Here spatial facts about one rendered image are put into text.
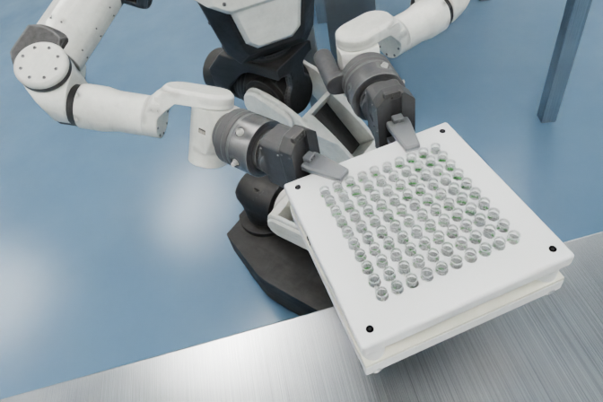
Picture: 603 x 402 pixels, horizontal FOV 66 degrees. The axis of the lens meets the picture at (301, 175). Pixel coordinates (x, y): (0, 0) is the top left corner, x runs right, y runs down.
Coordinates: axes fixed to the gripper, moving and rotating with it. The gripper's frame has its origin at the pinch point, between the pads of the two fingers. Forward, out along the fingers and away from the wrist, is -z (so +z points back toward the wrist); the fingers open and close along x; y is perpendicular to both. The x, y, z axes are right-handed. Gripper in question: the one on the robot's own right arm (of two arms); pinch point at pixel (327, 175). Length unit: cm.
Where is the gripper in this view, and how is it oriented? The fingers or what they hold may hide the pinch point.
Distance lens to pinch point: 63.4
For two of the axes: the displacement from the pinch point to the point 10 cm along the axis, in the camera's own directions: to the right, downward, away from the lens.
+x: 1.6, 6.9, 7.1
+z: -7.8, -3.5, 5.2
